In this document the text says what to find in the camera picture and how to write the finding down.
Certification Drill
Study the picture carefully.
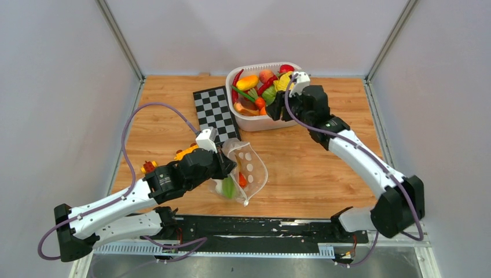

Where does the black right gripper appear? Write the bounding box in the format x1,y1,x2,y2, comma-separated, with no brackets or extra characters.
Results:
266,87,313,126

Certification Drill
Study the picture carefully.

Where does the light green leaf vegetable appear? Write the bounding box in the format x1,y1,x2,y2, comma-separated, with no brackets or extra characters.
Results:
222,176,237,199

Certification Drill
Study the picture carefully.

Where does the clear dotted zip bag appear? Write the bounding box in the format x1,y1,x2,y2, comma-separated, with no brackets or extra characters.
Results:
208,138,269,206

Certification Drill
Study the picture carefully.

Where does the pink peach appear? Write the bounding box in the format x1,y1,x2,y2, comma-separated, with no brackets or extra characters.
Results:
259,69,275,84

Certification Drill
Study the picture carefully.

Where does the yellow mango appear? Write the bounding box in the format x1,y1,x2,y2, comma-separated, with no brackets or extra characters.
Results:
237,75,259,91

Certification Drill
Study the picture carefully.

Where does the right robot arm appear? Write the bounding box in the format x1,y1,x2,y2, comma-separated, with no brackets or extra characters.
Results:
266,85,425,242

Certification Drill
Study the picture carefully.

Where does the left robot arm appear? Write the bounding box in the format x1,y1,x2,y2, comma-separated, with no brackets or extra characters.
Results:
54,148,237,262

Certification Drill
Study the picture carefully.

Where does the white plastic food tub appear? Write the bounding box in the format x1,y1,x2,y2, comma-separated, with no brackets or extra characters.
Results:
225,62,310,131

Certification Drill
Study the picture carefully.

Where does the yellow toy brick car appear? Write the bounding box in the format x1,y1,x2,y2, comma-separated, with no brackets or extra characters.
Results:
174,143,199,160

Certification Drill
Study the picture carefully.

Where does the yellow napa cabbage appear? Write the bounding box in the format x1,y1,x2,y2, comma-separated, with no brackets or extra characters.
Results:
273,71,294,92

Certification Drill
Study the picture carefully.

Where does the green striped cabbage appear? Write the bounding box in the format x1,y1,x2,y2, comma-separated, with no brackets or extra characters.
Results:
261,85,277,105

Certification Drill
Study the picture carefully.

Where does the red apple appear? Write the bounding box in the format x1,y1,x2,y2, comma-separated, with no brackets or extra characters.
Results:
279,64,295,75

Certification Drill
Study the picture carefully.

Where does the red pepper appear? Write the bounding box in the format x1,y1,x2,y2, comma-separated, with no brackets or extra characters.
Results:
257,75,278,96

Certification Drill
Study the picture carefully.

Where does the red yellow brick toy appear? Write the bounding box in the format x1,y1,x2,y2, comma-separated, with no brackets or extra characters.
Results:
140,160,157,174

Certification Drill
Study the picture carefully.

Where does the black white checkerboard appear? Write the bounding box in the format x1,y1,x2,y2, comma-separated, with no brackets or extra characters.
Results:
192,86,241,145

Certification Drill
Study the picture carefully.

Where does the chocolate glazed eclair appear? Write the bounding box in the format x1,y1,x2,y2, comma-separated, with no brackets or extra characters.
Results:
233,98,260,116

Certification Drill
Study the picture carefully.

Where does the green onion stalk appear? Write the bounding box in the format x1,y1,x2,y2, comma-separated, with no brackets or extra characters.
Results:
231,85,255,102

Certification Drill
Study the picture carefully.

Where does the long red chili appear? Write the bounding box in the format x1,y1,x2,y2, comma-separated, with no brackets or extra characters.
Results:
231,69,244,104

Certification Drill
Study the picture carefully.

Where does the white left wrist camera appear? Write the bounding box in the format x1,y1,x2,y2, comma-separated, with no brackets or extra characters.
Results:
195,127,218,153

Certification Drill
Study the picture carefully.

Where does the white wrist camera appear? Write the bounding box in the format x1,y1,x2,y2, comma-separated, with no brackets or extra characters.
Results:
289,71,310,98
195,127,218,153

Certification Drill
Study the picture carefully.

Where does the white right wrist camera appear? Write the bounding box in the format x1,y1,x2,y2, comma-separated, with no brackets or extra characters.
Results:
289,71,310,98

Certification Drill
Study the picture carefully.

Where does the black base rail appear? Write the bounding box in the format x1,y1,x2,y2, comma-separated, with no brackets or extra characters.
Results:
138,214,370,254

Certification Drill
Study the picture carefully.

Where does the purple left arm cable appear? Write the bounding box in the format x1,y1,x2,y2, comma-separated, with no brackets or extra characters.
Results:
37,102,208,263

